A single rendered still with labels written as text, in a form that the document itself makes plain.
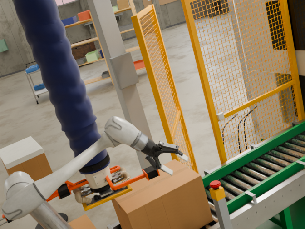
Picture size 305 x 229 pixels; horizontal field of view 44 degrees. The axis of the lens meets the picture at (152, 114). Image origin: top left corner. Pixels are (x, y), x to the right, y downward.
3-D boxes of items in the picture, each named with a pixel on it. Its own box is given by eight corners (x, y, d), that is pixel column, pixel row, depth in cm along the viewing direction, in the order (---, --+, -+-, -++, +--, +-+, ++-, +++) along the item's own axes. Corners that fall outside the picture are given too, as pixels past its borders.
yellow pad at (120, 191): (128, 184, 265) (126, 178, 263) (132, 190, 255) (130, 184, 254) (82, 205, 256) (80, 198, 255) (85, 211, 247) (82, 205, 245)
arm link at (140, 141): (132, 137, 192) (142, 143, 193) (127, 149, 185) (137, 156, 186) (141, 127, 186) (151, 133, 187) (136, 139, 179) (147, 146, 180)
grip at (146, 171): (155, 171, 250) (153, 164, 248) (159, 175, 242) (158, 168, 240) (144, 176, 248) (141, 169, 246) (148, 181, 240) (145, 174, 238)
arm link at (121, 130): (142, 128, 181) (136, 129, 194) (114, 111, 179) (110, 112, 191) (130, 148, 180) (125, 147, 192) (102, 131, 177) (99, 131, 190)
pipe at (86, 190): (120, 171, 279) (118, 164, 277) (130, 184, 256) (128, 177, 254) (76, 190, 271) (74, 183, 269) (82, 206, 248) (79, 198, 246)
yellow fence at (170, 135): (196, 187, 439) (146, 5, 371) (205, 186, 436) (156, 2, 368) (191, 238, 359) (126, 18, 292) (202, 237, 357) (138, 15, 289)
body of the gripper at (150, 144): (150, 134, 187) (165, 144, 188) (141, 144, 192) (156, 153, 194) (146, 144, 181) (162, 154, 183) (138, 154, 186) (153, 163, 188)
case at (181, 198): (186, 200, 322) (174, 158, 309) (213, 221, 286) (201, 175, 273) (123, 233, 302) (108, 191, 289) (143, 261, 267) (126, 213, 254)
